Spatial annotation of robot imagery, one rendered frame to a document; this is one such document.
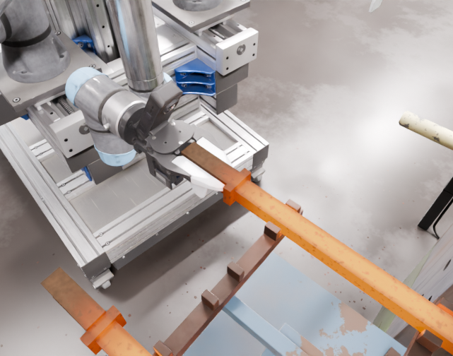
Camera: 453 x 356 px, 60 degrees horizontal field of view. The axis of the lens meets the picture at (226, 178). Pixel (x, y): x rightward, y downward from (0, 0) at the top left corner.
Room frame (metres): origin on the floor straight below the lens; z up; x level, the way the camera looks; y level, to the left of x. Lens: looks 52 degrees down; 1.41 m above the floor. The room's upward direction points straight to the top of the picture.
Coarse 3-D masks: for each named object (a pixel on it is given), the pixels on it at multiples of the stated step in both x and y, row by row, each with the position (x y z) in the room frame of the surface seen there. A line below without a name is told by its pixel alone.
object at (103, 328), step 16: (64, 272) 0.19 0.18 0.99; (48, 288) 0.18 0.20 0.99; (64, 288) 0.18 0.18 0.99; (80, 288) 0.18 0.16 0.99; (64, 304) 0.16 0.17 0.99; (80, 304) 0.16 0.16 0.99; (96, 304) 0.16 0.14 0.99; (80, 320) 0.14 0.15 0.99; (96, 320) 0.14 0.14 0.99; (112, 320) 0.14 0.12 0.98; (96, 336) 0.13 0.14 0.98; (112, 336) 0.13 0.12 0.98; (128, 336) 0.13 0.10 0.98; (96, 352) 0.12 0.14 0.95; (112, 352) 0.11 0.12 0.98; (128, 352) 0.11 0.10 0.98; (144, 352) 0.11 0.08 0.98
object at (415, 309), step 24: (192, 144) 0.40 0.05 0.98; (216, 168) 0.35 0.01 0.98; (240, 192) 0.32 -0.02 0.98; (264, 192) 0.32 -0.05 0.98; (264, 216) 0.28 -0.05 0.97; (288, 216) 0.28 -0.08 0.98; (312, 240) 0.24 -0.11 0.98; (336, 240) 0.24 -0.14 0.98; (336, 264) 0.21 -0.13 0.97; (360, 264) 0.21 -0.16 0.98; (360, 288) 0.19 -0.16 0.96; (384, 288) 0.18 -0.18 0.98; (408, 288) 0.18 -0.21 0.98; (408, 312) 0.15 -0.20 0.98; (432, 312) 0.15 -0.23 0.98
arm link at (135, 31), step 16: (112, 0) 0.62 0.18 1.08; (128, 0) 0.62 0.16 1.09; (144, 0) 0.64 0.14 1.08; (112, 16) 0.63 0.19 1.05; (128, 16) 0.62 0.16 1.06; (144, 16) 0.63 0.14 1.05; (128, 32) 0.62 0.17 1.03; (144, 32) 0.63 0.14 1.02; (128, 48) 0.62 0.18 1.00; (144, 48) 0.62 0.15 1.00; (128, 64) 0.62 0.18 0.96; (144, 64) 0.62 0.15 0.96; (160, 64) 0.65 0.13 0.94; (128, 80) 0.63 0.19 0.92; (144, 80) 0.62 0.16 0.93; (160, 80) 0.64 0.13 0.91; (144, 96) 0.62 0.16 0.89
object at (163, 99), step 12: (168, 84) 0.44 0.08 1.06; (156, 96) 0.42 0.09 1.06; (168, 96) 0.42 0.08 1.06; (180, 96) 0.44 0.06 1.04; (144, 108) 0.43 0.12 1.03; (156, 108) 0.41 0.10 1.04; (168, 108) 0.41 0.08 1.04; (144, 120) 0.43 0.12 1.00; (156, 120) 0.42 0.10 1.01; (144, 132) 0.43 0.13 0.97
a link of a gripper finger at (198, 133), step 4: (192, 124) 0.45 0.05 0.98; (196, 128) 0.44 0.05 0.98; (200, 128) 0.44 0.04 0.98; (196, 132) 0.43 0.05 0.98; (200, 132) 0.43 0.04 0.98; (204, 132) 0.43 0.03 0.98; (208, 132) 0.43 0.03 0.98; (196, 136) 0.42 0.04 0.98; (200, 136) 0.42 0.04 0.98; (204, 136) 0.42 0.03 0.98; (208, 136) 0.42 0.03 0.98; (212, 136) 0.42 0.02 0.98; (196, 140) 0.42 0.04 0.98; (208, 140) 0.42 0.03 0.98; (212, 140) 0.42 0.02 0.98; (216, 144) 0.41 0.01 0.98; (220, 148) 0.40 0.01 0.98
